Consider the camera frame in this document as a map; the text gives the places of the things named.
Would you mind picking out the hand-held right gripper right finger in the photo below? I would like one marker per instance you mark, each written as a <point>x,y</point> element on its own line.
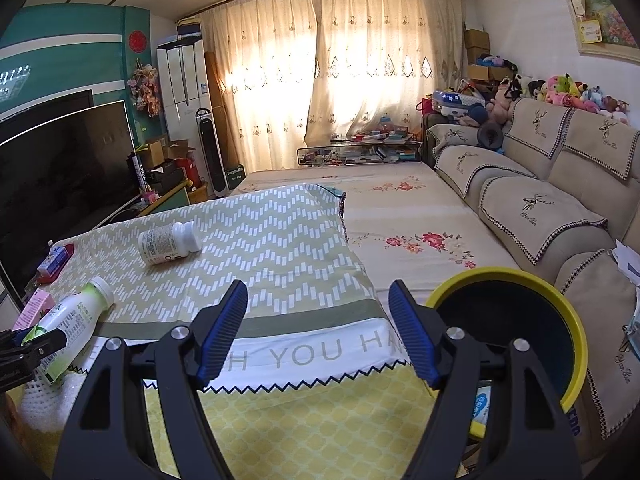
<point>412,332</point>

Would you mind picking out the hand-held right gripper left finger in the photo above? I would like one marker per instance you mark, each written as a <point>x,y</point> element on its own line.
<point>222,330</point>

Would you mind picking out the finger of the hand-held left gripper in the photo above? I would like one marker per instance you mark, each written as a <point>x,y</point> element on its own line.
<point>47,346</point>

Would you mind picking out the pink carton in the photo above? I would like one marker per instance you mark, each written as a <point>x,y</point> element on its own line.
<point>32,310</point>

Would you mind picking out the green white drink bottle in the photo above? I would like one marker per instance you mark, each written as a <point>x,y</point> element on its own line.
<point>75,310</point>

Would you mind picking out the white foam net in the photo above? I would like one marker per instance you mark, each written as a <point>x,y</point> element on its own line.
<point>55,405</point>

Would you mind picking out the white blue-label paper cup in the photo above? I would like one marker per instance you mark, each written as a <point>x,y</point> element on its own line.
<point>482,405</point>

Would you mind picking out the white pill bottle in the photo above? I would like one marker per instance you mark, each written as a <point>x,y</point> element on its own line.
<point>167,242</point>

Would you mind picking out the yellow-rimmed dark bin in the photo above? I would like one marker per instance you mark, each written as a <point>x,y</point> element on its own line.
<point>525,330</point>

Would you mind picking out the blue star-print box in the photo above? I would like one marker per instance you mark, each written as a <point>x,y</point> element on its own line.
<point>52,260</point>

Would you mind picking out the green yellow printed blanket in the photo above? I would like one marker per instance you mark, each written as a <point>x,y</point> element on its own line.
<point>280,260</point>

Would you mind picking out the red flat box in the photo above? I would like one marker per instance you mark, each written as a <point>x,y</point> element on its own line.
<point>67,251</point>

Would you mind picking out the floral bed sheet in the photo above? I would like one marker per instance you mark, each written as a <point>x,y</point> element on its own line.
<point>410,210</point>

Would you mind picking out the yellow wooden bucket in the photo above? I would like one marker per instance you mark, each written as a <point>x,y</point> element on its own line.
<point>198,194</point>

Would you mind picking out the yellow green TV cabinet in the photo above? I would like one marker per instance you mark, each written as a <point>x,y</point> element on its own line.
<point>167,200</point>

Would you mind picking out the dark green box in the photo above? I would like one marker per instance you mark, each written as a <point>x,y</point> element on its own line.
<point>235,174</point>

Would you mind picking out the red fire extinguisher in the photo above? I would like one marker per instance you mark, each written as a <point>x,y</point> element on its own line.
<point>191,172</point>

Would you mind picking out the large curved television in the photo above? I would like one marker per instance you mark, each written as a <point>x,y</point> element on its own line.
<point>60,185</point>

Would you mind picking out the black tower fan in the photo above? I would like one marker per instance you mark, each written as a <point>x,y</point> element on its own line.
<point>212,155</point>

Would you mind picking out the black white shuttlecock tube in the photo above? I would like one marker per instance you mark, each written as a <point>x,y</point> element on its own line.
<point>139,172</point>

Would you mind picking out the cluttered glass coffee table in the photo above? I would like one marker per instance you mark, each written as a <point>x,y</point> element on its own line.
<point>360,152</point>

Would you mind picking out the open cardboard boxes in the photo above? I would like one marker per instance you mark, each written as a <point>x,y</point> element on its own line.
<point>165,150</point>

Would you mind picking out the beige sofa with deer covers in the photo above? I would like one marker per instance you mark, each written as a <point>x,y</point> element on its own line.
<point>545,195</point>

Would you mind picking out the loose papers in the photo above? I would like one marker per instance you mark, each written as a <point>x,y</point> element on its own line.
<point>630,270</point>

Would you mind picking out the blue star-print bag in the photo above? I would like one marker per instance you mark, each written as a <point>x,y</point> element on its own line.
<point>455,105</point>

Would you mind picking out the white standing air conditioner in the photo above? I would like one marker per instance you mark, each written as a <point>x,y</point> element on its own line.
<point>182,90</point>

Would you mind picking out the hanging artificial flowers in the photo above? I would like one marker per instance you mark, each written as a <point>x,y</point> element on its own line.
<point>145,90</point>

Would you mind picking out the cream embroidered curtain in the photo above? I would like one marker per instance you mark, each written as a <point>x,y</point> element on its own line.
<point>350,70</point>

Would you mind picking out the row of plush toys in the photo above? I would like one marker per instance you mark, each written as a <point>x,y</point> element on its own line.
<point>560,87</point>

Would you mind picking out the stacked cardboard boxes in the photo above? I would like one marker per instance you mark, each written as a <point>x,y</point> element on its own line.
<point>477,50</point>

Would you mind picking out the crystal wall light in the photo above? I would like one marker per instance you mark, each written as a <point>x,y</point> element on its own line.
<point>12,82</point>

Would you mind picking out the round red wall ornament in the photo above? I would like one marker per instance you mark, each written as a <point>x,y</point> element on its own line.
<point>137,41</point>

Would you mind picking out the framed wall picture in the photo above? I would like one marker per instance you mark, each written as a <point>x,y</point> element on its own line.
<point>605,10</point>

